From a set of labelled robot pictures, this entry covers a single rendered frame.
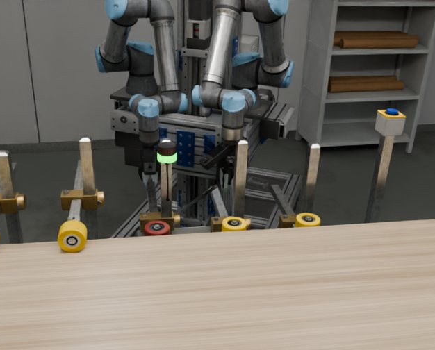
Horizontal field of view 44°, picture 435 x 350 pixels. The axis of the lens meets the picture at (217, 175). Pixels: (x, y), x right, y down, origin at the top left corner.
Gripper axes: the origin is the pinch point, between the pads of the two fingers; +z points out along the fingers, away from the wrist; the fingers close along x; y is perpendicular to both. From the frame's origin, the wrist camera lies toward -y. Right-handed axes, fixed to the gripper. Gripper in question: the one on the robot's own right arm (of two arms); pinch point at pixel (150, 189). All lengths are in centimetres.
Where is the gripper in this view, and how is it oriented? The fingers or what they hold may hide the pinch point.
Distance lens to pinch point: 211.1
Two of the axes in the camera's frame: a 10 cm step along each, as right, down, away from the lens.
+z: -0.4, 8.9, 4.5
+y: -1.6, -4.5, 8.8
